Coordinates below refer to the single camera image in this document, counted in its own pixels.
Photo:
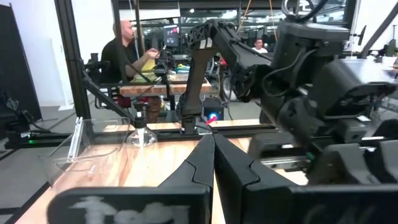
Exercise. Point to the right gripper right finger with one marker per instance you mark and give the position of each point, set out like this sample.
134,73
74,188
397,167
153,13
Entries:
236,186

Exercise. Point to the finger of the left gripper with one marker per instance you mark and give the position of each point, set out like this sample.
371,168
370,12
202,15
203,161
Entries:
387,161
339,165

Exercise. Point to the black box with blue light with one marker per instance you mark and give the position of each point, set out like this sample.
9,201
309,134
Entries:
213,107

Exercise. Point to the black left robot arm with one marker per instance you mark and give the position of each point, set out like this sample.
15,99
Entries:
199,81

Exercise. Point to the background black robot arm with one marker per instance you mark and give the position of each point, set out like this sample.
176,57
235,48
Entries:
163,62

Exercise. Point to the black partition panel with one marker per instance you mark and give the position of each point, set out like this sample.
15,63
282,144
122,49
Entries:
18,62

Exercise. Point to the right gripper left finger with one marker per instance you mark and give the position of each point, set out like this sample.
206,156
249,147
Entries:
199,168

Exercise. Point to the clear soap pump bottle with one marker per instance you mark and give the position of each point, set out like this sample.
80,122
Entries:
141,138

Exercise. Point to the person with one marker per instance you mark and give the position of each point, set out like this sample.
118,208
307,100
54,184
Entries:
259,49
115,59

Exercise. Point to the black aluminium rig frame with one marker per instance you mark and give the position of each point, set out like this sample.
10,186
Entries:
73,62

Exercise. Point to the wooden background table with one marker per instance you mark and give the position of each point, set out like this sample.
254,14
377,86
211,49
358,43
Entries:
149,89

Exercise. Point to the small red object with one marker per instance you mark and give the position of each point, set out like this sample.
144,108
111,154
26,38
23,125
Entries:
212,120

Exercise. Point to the clear plastic bin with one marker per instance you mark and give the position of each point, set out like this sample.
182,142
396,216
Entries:
77,149

